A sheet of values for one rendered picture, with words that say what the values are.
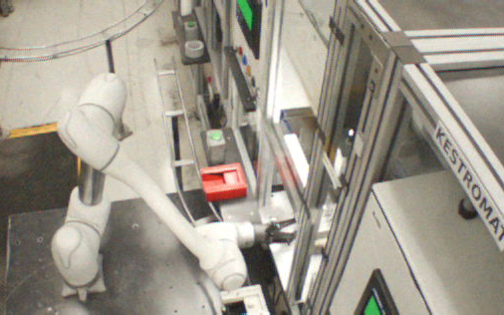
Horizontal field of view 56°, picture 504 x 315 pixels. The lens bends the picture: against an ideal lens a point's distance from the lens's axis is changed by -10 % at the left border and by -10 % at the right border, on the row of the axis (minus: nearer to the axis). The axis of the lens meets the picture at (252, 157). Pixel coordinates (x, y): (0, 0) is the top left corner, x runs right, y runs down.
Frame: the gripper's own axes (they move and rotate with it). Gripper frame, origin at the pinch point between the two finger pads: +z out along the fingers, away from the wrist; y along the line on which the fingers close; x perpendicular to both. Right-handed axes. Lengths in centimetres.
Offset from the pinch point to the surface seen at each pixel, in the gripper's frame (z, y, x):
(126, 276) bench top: -65, -36, 12
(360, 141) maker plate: -18, 80, -38
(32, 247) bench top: -105, -39, 32
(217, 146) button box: -23.5, -0.3, 43.0
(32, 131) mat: -127, -107, 183
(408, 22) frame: -10, 100, -30
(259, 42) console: -18, 58, 27
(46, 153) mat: -115, -107, 158
